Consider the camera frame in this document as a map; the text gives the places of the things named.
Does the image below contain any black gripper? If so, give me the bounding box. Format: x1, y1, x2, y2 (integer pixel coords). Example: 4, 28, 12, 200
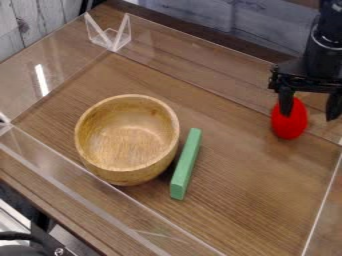
269, 65, 342, 121

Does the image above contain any red plush strawberry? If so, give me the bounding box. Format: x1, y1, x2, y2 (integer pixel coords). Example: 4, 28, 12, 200
271, 98, 309, 140

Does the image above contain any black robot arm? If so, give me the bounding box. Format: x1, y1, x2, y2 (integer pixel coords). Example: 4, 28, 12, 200
269, 0, 342, 121

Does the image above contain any green rectangular block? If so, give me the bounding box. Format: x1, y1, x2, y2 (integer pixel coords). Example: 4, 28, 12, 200
170, 128, 202, 200

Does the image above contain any wooden bowl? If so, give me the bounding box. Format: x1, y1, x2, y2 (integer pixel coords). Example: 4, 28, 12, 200
74, 94, 180, 186

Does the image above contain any clear acrylic tray wall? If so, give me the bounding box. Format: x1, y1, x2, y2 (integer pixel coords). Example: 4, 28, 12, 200
0, 9, 342, 256

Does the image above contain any black clamp bracket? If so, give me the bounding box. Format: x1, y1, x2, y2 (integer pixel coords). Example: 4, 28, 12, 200
30, 223, 78, 256

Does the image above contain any black cable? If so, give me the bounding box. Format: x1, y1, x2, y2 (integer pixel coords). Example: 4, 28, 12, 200
0, 229, 38, 248

